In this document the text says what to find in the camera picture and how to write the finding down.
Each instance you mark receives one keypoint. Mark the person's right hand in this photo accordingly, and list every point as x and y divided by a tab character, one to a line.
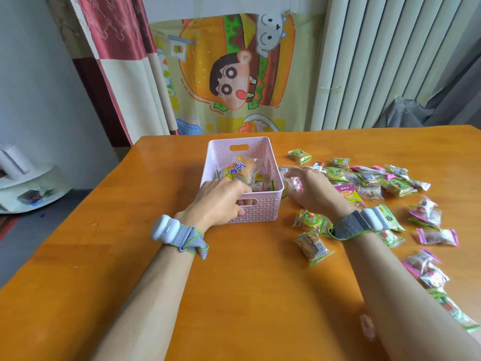
323	195

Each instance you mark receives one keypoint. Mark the person's left hand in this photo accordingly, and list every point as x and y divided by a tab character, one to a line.
214	201

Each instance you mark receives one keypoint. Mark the person's right thumb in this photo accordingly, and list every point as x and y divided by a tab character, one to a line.
297	197

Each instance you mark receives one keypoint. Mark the person's left thumb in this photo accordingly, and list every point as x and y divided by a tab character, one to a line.
233	211

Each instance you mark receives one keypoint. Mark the clear pink candy wrapper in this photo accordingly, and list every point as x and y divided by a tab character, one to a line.
295	183

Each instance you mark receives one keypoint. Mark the pink plastic woven basket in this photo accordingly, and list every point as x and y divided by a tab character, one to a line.
259	150

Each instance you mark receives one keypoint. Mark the person's left forearm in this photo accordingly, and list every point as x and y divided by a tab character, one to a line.
150	304

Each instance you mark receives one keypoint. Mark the person's right forearm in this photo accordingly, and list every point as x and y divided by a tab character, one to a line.
394	296

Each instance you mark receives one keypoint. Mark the green yellow snack packet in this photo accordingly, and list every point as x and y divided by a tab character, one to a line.
263	181

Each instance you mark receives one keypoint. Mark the yellow wrapped bread packet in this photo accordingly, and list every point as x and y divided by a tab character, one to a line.
242	168

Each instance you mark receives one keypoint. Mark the pile of assorted snack packets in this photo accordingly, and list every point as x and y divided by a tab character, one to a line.
398	186

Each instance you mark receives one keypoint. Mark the cartoon burger print cloth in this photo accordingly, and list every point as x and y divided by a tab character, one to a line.
225	71

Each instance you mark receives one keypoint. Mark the grey crumpled cloth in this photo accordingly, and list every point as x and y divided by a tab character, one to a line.
409	113

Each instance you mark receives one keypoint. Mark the white pleated curtain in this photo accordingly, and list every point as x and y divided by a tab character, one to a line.
375	60

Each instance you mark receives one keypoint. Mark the red and cream curtain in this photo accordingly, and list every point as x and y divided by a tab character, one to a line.
120	71

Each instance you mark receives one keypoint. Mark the white corner shelf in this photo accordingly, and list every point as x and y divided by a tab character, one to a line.
33	184

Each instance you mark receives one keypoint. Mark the dark small box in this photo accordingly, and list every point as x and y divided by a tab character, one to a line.
30	196

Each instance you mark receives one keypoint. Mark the white paper rolls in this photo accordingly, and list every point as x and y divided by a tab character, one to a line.
14	160

